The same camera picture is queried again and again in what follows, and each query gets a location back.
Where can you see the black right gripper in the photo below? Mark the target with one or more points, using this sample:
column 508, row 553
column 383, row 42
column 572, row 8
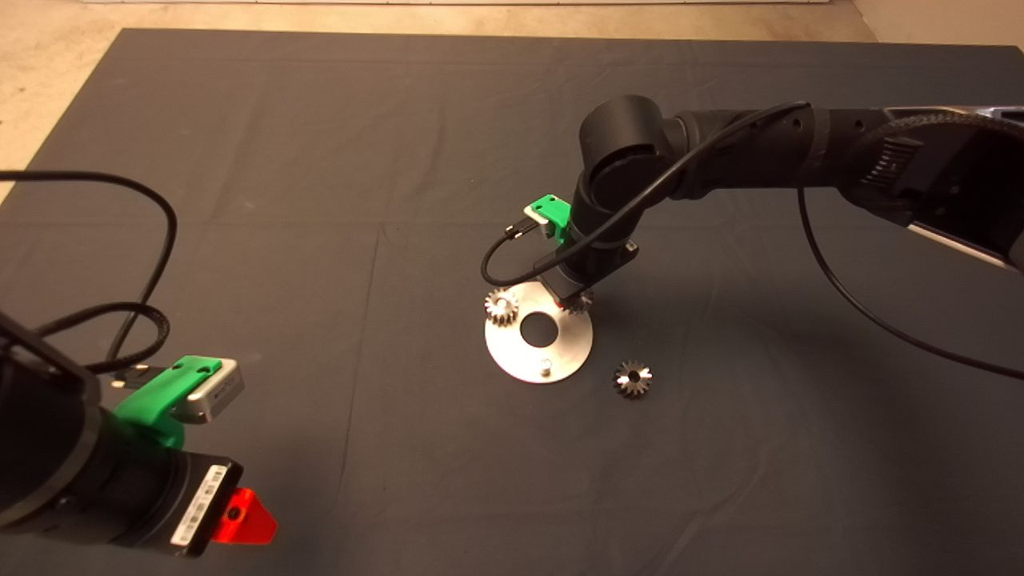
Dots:
column 584, row 268

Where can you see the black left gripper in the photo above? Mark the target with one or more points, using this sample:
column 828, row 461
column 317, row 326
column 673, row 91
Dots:
column 152, row 504

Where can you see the small steel planetary gear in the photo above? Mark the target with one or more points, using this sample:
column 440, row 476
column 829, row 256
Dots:
column 642, row 385
column 501, row 308
column 582, row 304

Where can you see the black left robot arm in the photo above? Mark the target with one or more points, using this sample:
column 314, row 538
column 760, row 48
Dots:
column 40, row 448

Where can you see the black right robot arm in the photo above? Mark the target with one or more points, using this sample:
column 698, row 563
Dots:
column 760, row 148

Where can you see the round metal carrier plate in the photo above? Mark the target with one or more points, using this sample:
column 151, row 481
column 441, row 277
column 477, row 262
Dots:
column 512, row 356

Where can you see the dark grey table cloth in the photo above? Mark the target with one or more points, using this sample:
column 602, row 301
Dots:
column 360, row 120

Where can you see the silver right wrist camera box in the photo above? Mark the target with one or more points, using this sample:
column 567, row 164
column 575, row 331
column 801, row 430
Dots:
column 538, row 220

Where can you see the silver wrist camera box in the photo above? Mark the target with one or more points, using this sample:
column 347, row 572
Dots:
column 216, row 396
column 538, row 220

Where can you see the green right camera mount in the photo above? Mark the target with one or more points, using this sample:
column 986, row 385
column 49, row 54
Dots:
column 554, row 210

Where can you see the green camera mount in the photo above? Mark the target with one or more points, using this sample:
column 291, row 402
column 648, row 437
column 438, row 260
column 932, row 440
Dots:
column 554, row 210
column 156, row 396

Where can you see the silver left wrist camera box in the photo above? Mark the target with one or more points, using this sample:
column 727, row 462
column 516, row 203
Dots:
column 216, row 396

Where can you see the green left camera mount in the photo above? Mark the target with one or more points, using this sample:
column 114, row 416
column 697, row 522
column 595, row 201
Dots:
column 156, row 396

